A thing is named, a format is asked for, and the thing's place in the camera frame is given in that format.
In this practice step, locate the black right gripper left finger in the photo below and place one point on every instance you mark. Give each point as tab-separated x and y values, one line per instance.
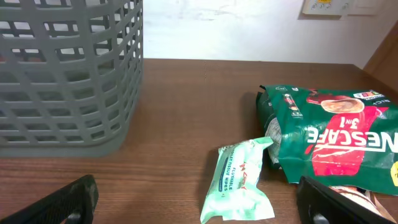
74	203

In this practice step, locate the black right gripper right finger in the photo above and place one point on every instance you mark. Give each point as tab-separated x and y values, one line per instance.
318	203

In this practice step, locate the beige paper snack pouch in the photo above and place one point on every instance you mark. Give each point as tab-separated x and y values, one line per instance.
364	198

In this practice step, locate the green Nescafe coffee bag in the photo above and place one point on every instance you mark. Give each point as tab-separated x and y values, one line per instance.
337	137

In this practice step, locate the mint green wipes pack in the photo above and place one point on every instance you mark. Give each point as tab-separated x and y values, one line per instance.
233	193

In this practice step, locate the grey plastic lattice basket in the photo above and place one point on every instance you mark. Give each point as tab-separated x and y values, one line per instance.
71	73

